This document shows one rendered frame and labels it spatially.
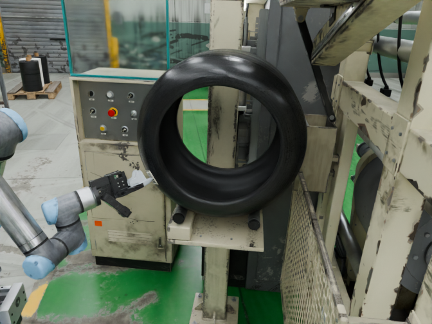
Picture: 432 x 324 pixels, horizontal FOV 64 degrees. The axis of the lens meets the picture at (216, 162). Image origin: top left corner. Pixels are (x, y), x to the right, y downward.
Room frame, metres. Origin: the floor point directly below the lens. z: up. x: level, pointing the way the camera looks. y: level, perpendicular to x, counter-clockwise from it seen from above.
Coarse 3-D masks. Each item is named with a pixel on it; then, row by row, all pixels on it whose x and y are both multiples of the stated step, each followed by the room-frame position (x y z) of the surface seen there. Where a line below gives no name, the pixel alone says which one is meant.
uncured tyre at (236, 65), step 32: (192, 64) 1.12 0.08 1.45; (224, 64) 1.10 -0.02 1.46; (256, 64) 1.12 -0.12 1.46; (160, 96) 1.11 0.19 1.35; (256, 96) 1.07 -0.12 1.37; (288, 96) 1.09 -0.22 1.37; (160, 128) 1.13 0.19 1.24; (288, 128) 1.06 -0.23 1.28; (160, 160) 1.10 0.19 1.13; (192, 160) 1.38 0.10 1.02; (256, 160) 1.37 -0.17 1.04; (288, 160) 1.06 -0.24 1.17; (192, 192) 1.25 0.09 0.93; (224, 192) 1.30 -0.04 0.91; (256, 192) 1.07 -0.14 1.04
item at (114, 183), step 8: (104, 176) 1.04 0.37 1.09; (112, 176) 1.03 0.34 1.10; (120, 176) 1.05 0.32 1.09; (96, 184) 1.01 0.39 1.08; (104, 184) 1.02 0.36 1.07; (112, 184) 1.02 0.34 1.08; (120, 184) 1.04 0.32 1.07; (96, 192) 0.98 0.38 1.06; (104, 192) 1.01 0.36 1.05; (112, 192) 1.03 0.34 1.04; (120, 192) 1.02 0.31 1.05; (96, 200) 0.97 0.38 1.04
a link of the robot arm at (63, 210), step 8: (72, 192) 0.97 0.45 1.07; (56, 200) 0.93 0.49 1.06; (64, 200) 0.93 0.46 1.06; (72, 200) 0.94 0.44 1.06; (80, 200) 0.95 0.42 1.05; (48, 208) 0.90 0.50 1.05; (56, 208) 0.91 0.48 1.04; (64, 208) 0.92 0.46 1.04; (72, 208) 0.93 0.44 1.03; (80, 208) 0.94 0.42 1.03; (48, 216) 0.89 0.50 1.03; (56, 216) 0.90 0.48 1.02; (64, 216) 0.91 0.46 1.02; (72, 216) 0.92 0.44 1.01; (48, 224) 0.90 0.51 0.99; (56, 224) 0.91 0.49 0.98; (64, 224) 0.91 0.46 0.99
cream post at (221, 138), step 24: (216, 0) 1.46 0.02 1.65; (240, 0) 1.46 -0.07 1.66; (216, 24) 1.46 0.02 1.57; (240, 24) 1.45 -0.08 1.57; (216, 48) 1.46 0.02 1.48; (240, 48) 1.46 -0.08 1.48; (216, 96) 1.46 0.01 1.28; (216, 120) 1.46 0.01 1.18; (216, 144) 1.46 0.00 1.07; (216, 264) 1.46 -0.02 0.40; (216, 288) 1.46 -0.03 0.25; (216, 312) 1.46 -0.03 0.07
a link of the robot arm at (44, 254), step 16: (0, 176) 0.86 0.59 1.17; (0, 192) 0.82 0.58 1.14; (0, 208) 0.80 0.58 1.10; (16, 208) 0.82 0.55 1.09; (16, 224) 0.80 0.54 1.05; (32, 224) 0.83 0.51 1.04; (16, 240) 0.79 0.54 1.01; (32, 240) 0.80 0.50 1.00; (48, 240) 0.83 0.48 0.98; (32, 256) 0.78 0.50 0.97; (48, 256) 0.79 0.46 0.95; (64, 256) 0.84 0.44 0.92; (32, 272) 0.76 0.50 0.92; (48, 272) 0.77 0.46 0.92
